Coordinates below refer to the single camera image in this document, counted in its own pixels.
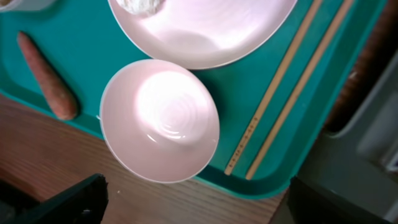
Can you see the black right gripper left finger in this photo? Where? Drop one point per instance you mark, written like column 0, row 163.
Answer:
column 84, row 202

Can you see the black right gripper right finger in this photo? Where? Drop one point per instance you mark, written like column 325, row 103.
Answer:
column 315, row 205

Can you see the large white plate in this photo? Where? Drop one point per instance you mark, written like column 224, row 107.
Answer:
column 201, row 34

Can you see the small tissue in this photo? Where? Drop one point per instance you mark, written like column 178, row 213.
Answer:
column 140, row 7

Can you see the grey dishwasher rack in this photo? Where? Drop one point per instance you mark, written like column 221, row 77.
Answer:
column 359, row 163

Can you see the teal serving tray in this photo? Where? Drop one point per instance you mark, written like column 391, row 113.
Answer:
column 85, row 44

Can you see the orange carrot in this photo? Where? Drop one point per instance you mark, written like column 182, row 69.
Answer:
column 57, row 95

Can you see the white bowl with food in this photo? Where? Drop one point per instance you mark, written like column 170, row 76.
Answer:
column 25, row 5

